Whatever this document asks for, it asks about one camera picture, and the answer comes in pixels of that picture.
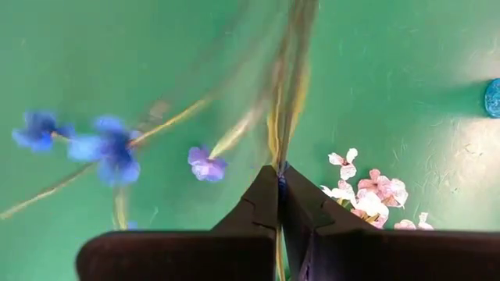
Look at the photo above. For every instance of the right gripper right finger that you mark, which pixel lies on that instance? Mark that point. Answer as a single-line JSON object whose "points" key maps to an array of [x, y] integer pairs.
{"points": [[371, 257]]}

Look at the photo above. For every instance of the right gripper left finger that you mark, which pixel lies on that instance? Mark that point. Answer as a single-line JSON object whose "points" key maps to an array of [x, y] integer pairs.
{"points": [[195, 253]]}

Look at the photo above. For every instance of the white artificial flower bunch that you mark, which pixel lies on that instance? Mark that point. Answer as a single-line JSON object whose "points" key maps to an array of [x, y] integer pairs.
{"points": [[371, 203]]}

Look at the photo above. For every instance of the blue artificial flower bunch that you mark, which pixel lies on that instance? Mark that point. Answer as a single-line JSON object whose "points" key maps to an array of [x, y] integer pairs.
{"points": [[113, 148]]}

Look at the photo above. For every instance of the teal textured glass vase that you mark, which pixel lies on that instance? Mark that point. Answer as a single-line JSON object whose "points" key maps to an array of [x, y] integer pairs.
{"points": [[494, 97]]}

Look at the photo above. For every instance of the green table mat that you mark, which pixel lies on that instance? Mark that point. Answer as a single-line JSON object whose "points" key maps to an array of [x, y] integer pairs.
{"points": [[78, 47]]}

